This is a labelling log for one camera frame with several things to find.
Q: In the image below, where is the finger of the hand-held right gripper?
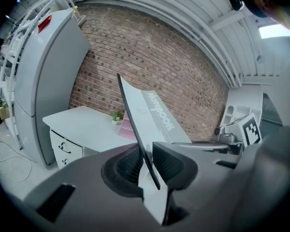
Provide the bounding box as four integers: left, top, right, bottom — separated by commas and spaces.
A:
171, 140, 235, 152

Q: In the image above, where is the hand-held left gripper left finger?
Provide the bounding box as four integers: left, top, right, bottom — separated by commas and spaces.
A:
24, 143, 165, 229

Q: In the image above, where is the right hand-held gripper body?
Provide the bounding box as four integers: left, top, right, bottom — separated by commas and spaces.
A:
214, 113, 263, 155

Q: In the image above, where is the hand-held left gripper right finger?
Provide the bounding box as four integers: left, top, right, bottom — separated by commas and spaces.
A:
152, 141, 247, 228

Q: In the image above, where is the grey and white notebook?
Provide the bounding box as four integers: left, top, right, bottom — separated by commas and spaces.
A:
116, 73, 193, 227

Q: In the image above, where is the pink desk organizer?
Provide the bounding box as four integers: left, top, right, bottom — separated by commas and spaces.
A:
117, 112, 138, 139

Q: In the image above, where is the white desk with drawers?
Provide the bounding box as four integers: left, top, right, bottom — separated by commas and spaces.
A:
42, 105, 139, 171

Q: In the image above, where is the white cubby shelf unit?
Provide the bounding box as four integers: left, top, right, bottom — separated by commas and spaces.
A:
219, 90, 264, 136

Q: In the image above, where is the dark glass door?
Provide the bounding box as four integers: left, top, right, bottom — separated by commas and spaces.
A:
261, 92, 285, 126

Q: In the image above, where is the person's grey clothing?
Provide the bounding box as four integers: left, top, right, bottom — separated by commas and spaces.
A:
232, 124, 290, 232

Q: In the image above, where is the small green potted plant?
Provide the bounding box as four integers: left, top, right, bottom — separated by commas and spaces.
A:
111, 111, 123, 126

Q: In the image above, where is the rectangular ceiling light panel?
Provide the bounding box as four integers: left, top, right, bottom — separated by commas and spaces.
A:
258, 24, 290, 39

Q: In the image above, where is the cardboard box with plant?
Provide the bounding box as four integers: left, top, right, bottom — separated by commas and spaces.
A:
0, 98, 10, 121

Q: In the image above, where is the grey refrigerator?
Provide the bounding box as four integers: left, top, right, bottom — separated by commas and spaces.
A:
13, 8, 91, 167

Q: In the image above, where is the white metal shelving rack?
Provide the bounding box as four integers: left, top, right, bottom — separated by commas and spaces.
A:
0, 0, 74, 151

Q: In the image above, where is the red folded item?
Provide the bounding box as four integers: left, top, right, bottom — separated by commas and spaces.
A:
37, 15, 53, 34

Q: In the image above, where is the white stepladder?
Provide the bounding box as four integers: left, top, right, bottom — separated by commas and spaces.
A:
61, 0, 86, 26

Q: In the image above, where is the white floor cable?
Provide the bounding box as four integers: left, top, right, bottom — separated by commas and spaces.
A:
0, 141, 32, 183

